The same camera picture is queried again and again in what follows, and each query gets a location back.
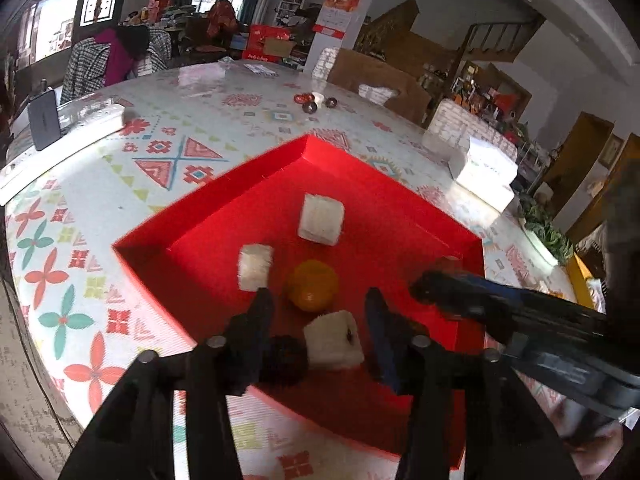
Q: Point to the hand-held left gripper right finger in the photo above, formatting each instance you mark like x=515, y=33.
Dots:
x=385, y=345

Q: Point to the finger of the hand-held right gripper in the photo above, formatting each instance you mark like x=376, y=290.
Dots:
x=450, y=297
x=500, y=289

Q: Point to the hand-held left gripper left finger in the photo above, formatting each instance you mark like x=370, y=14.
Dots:
x=252, y=340

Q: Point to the red date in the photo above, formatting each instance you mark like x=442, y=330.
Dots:
x=285, y=360

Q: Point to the white foam fruit net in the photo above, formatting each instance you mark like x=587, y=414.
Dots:
x=255, y=267
x=330, y=345
x=322, y=220

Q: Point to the orange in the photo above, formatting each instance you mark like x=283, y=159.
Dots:
x=312, y=285

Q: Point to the red cardboard box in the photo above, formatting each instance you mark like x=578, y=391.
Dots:
x=210, y=220

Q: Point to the pale green oval plate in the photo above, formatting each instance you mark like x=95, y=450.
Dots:
x=542, y=245

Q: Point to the yellow cardboard box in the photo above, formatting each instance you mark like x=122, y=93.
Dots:
x=580, y=275

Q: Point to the green potted plant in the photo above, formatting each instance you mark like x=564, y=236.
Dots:
x=545, y=220

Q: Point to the white tissue box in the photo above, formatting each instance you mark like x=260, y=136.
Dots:
x=485, y=175

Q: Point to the wooden door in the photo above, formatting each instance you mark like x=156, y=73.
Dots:
x=575, y=160

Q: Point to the chair with patterned cover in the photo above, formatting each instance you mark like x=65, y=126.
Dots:
x=450, y=120

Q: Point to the brown cardboard box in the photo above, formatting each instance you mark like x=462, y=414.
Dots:
x=370, y=72

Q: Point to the wooden staircase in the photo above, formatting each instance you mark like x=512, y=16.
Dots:
x=480, y=35

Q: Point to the long white box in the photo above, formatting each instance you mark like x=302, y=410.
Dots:
x=85, y=120

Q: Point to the red printed carton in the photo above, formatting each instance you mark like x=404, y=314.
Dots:
x=257, y=42

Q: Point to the dark grey power bank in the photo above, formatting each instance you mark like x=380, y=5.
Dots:
x=45, y=120

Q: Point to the checkered jacket on chair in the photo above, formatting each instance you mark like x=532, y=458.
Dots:
x=82, y=70

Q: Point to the framed wall picture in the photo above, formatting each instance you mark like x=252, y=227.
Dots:
x=611, y=151

